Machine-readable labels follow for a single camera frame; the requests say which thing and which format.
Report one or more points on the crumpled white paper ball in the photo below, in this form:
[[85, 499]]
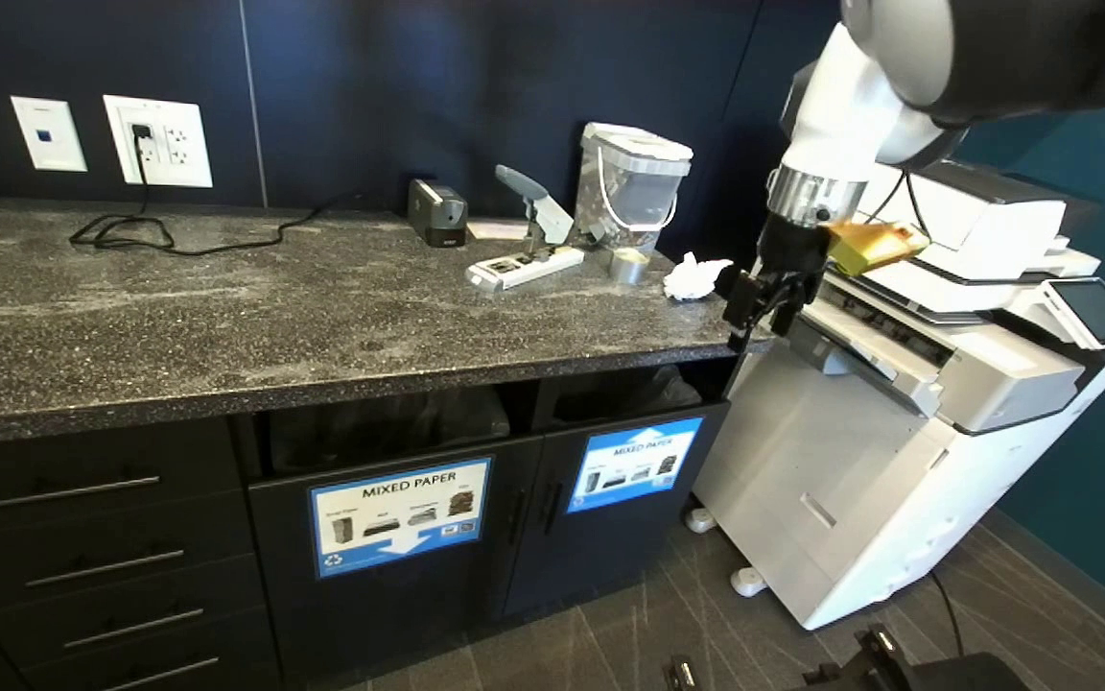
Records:
[[688, 277]]

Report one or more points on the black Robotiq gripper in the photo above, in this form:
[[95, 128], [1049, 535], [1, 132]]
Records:
[[792, 254]]

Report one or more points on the printer touchscreen panel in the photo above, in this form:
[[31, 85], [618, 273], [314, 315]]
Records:
[[1094, 312]]

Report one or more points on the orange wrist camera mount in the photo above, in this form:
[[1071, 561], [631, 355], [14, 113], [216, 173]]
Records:
[[873, 247]]

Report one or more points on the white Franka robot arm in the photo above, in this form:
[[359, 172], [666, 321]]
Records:
[[835, 101]]

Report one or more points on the clear tape roll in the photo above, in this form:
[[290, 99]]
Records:
[[631, 265]]

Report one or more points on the large white office printer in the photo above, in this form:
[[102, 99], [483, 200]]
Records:
[[860, 484]]

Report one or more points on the black floor device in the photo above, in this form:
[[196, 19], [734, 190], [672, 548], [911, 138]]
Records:
[[938, 675]]

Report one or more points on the black bin door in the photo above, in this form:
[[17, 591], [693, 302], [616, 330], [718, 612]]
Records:
[[373, 627], [579, 561]]

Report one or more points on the blue mixed paper label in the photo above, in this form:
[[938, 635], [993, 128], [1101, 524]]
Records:
[[400, 518], [636, 461]]

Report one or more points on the small white wall plate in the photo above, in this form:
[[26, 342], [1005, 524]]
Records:
[[47, 135]]

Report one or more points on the white wall outlet plate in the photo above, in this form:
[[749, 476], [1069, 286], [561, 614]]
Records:
[[181, 146]]

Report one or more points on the black cabinet with drawers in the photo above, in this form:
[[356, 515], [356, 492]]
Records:
[[195, 527]]

